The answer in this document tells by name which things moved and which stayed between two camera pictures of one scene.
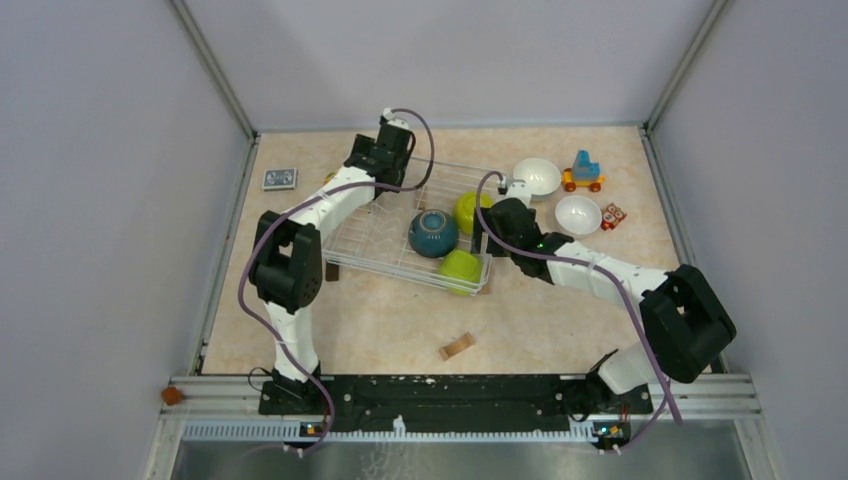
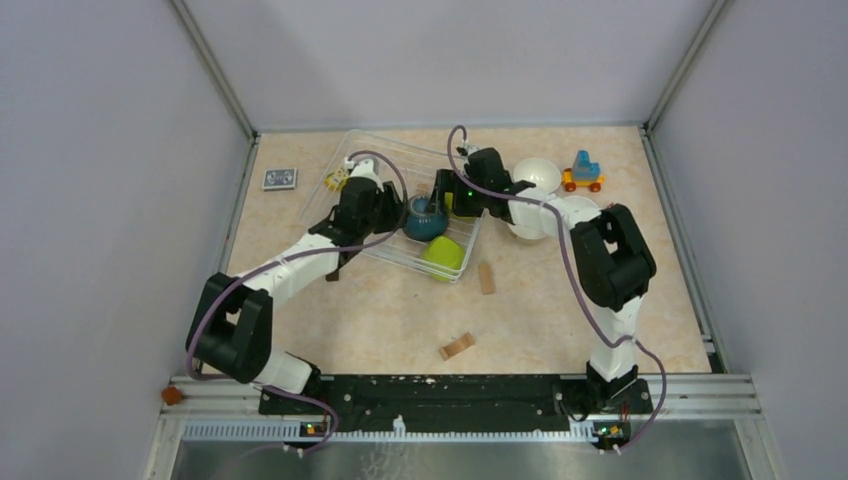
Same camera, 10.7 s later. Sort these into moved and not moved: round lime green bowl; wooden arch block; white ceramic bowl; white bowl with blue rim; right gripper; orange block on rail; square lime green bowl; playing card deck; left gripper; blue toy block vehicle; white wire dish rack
Moved: white wire dish rack; right gripper; round lime green bowl; left gripper; square lime green bowl
Not moved: wooden arch block; playing card deck; blue toy block vehicle; orange block on rail; white ceramic bowl; white bowl with blue rim
